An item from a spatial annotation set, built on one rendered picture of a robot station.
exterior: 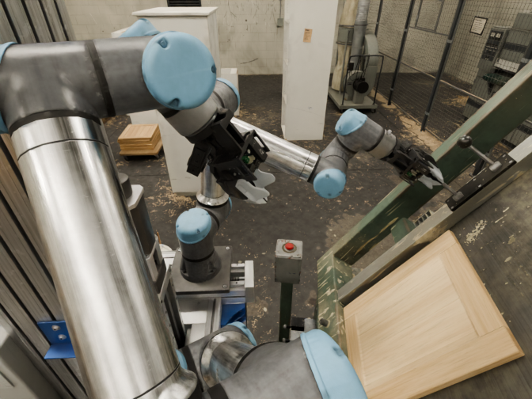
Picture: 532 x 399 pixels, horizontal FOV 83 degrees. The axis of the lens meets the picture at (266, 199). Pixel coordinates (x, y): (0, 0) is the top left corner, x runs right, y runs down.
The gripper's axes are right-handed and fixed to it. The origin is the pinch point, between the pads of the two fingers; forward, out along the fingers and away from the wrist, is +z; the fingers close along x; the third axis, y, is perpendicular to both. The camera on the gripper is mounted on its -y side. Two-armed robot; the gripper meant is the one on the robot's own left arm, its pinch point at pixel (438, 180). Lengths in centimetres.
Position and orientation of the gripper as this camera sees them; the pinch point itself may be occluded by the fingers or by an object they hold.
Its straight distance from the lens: 103.4
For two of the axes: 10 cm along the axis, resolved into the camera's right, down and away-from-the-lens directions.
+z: 8.5, 4.8, 2.0
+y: -1.3, 5.6, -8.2
